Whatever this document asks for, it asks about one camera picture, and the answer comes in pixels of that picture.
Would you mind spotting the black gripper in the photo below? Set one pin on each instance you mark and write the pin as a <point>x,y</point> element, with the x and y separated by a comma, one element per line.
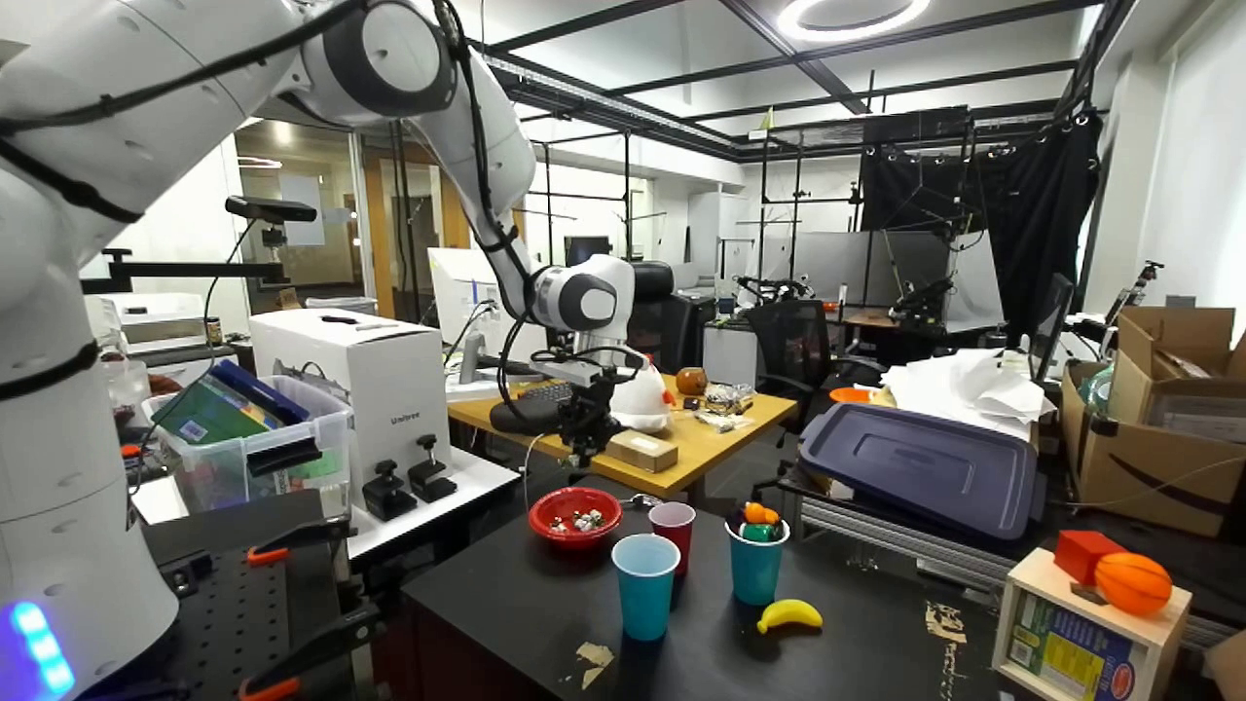
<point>590,400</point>

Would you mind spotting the red bowl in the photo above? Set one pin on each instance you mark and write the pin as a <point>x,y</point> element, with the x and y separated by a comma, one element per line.
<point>551,533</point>

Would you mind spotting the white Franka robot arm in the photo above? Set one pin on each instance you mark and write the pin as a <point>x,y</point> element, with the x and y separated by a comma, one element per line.
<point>131,78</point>

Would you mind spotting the wrapped candy pile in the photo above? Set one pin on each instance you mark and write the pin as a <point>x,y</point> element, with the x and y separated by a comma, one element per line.
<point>584,520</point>

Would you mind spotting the red plastic cup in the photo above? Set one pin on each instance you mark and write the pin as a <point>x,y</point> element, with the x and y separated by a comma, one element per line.
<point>680,533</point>

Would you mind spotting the light blue plastic cup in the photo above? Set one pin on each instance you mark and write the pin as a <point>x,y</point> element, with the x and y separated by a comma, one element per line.
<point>643,599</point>

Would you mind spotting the teal cup with toys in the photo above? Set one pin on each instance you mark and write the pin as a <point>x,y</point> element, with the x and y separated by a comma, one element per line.
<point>759,569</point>

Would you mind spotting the small wooden block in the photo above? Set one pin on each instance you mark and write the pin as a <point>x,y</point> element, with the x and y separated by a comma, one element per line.
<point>643,448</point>

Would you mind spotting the white plastic bag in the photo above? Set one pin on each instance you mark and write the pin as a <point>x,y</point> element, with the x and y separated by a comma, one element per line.
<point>641,400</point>

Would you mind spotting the black flat pad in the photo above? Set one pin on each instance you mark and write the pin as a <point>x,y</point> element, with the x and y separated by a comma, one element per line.
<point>519,415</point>

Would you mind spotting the yellow wooden table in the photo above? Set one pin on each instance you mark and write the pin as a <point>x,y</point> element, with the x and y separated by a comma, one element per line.
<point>712,443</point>

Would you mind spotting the black office chair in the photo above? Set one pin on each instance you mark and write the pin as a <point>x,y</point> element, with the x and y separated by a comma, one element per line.
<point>665,326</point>

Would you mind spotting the glass jar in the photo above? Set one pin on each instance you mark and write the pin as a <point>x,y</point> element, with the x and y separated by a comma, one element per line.
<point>721,408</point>

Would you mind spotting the white side table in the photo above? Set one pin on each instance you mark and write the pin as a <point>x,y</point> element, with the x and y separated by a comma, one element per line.
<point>462,500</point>

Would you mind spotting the black joystick device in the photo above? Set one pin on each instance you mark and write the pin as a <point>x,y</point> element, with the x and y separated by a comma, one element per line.
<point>434,477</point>
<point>389,496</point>

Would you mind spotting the orange toy carrot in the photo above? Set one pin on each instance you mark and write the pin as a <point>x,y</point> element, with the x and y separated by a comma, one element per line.
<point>763,514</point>

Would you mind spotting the white monitor back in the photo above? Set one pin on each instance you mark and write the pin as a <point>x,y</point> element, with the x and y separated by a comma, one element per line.
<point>462,296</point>

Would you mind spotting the small dark computer monitor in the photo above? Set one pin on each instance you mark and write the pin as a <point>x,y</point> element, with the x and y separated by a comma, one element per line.
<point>580,252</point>

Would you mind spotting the white cardboard box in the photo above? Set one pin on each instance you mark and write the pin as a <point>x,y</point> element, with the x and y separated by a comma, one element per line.
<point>377,390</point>

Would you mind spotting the torn beige tape patch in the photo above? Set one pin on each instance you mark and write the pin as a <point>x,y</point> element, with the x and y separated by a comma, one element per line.
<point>594,664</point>

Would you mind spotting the black mesh chair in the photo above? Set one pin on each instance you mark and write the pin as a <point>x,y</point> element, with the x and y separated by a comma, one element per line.
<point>792,344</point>

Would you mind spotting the small orange dish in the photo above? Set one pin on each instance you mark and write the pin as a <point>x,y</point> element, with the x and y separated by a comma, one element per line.
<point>851,394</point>

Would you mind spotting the yellow toy banana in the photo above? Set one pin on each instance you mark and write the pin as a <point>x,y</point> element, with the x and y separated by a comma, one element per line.
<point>792,614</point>

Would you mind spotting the blue book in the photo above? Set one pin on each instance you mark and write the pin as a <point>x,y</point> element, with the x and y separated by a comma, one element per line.
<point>268,394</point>

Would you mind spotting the blue bin lid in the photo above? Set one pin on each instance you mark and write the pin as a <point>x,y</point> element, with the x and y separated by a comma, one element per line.
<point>929,469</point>

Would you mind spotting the clear plastic storage bin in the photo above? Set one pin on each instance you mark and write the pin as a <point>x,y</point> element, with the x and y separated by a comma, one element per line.
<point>234,477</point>

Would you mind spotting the green book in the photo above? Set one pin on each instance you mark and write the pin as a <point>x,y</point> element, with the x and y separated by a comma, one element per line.
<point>207,415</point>

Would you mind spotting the white crumpled sheet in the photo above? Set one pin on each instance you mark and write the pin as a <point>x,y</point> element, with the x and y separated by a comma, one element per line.
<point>966,383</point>

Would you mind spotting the black perforated board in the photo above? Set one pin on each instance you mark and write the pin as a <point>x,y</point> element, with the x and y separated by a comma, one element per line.
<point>220,609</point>

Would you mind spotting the white desktop appliance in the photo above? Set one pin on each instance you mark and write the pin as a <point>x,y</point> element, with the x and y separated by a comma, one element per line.
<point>157,318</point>

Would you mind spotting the red toy block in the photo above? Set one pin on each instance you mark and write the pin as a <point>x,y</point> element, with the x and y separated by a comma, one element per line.
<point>1081,551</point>

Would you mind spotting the black curtain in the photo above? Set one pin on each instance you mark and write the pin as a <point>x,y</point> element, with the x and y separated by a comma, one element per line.
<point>1036,207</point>

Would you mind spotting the wooden toy box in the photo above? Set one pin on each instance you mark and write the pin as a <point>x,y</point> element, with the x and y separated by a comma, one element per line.
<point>1077,649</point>

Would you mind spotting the large open cardboard box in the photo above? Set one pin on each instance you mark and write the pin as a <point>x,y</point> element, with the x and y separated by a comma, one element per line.
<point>1153,482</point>

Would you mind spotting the black camera on stand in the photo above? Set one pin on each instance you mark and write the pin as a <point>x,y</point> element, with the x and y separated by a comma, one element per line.
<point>268,207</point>

